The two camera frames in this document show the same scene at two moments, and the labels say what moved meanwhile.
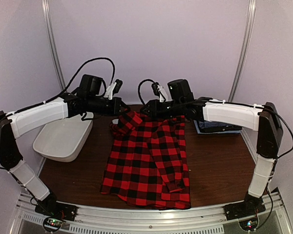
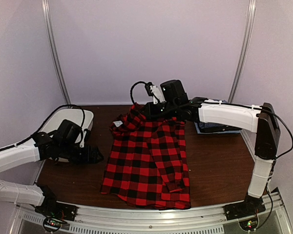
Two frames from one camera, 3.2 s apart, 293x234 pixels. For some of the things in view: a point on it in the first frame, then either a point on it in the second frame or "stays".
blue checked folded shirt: x=203 y=124 stays
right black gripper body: x=165 y=112 stays
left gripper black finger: x=122 y=107 to x=97 y=156
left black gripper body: x=106 y=110 to x=75 y=157
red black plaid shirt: x=147 y=165 stays
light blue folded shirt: x=198 y=131 stays
